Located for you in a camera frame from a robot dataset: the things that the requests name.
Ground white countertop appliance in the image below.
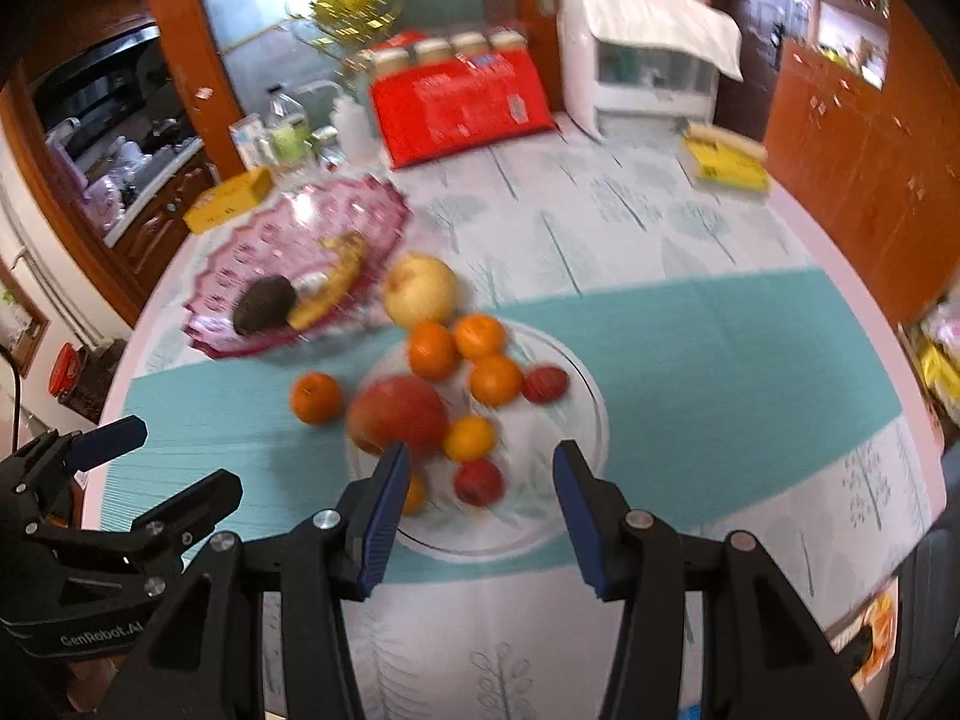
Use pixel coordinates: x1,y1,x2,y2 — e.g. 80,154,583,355
559,0,743,142

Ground red paper cup package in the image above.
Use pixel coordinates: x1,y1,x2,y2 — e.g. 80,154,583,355
356,28,557,170

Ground white carton box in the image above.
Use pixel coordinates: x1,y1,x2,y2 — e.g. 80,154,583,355
229,114,271,170

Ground small red fruit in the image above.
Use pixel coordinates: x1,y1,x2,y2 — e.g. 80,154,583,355
454,459,505,507
521,364,567,404

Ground yellow banana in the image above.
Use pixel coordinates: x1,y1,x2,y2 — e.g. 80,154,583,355
287,231,372,331

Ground frosted glass door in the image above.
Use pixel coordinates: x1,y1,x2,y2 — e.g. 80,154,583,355
187,0,541,166

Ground white squeeze bottle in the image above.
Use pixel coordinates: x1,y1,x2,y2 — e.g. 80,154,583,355
330,94,376,162

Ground wooden cabinet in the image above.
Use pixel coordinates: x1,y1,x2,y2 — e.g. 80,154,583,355
761,0,960,327

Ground clear plastic bottle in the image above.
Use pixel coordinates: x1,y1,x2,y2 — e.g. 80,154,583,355
264,86,312,166

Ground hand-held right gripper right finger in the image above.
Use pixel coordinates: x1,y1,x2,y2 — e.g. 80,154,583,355
553,439,875,720

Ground large red apple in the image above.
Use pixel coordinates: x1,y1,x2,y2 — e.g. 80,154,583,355
346,376,449,458

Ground tree print tablecloth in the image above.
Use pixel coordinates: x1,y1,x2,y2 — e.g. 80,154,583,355
97,116,938,720

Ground dark avocado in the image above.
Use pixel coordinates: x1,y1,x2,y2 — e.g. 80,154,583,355
232,276,298,335

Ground yellow apple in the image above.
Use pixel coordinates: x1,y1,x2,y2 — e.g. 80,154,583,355
382,253,458,327

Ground pink glass fruit bowl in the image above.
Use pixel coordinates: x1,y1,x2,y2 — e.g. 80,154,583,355
182,172,415,359

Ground yellow plastic bag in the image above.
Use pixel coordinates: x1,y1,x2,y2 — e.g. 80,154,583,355
904,311,960,421

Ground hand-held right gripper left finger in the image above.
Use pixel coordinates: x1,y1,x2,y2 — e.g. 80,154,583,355
112,441,412,720

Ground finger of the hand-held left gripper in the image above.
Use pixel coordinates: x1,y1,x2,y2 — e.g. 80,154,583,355
0,415,149,500
30,469,245,601

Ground red round object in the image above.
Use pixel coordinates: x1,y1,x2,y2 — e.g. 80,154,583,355
46,343,83,400

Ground yellow cardboard box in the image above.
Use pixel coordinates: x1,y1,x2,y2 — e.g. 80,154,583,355
184,167,275,235

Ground white cloth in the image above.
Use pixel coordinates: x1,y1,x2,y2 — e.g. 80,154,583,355
581,0,745,82

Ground yellow flat packet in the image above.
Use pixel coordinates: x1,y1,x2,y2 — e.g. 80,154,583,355
679,124,773,196

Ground dark cloth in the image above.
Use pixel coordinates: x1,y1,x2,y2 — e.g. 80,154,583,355
889,442,960,720

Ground clear glass plate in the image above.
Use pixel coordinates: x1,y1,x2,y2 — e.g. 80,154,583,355
343,319,610,560

